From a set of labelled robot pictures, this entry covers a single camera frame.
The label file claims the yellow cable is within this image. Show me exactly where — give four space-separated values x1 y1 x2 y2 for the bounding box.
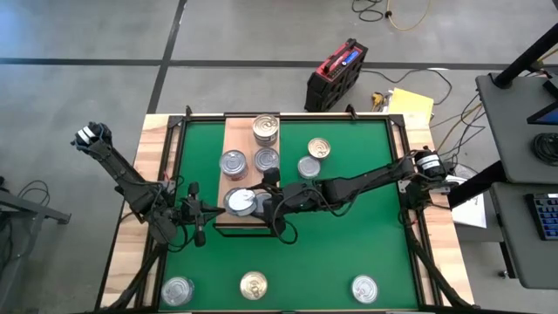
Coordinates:
385 0 432 32

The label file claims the black aluminium table frame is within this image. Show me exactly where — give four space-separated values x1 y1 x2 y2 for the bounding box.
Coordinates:
93 104 479 314

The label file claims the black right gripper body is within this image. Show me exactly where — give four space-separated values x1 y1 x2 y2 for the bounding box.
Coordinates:
261 167 326 235

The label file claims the yellow paper pad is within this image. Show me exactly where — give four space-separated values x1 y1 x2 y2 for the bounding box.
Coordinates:
386 86 436 126

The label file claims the red black tool case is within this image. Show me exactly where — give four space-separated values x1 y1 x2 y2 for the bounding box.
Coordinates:
303 38 370 113

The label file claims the thin black cable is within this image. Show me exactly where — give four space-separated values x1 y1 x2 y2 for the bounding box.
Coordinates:
16 179 53 210

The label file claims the grey metal stand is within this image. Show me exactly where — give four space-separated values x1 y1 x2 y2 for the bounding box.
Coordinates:
0 176 73 314

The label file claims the green table mat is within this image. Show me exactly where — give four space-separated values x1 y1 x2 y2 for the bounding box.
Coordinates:
159 119 419 311

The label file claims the plain grey lid can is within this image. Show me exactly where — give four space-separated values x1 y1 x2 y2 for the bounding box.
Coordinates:
297 155 323 181

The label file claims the black pole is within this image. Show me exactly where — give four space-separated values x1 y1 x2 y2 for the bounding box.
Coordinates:
492 21 558 89

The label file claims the black floor cable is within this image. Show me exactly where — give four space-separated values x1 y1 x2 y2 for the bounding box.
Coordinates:
350 0 387 23

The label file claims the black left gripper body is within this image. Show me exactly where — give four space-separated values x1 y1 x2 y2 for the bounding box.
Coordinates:
176 181 210 249

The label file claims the wooden board tray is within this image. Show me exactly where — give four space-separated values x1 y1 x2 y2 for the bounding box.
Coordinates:
214 111 282 237

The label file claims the white paper sheet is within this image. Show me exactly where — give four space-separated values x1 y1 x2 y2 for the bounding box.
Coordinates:
451 174 488 230

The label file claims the tablet screen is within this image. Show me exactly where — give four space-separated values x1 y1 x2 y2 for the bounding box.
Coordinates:
526 76 558 127

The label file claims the black power cable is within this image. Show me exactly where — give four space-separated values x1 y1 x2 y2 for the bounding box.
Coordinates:
361 67 454 108

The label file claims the green label can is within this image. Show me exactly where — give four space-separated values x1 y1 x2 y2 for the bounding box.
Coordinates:
254 146 282 174

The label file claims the grey desk top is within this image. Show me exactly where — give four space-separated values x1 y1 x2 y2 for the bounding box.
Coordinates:
488 181 558 291
473 72 558 185

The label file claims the blue white label can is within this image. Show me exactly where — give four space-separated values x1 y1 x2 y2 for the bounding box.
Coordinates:
160 276 196 308

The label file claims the coiled black cable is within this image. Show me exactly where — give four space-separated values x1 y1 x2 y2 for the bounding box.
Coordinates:
529 132 558 167

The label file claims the black keyboard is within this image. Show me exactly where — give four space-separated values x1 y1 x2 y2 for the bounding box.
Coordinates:
525 191 558 242

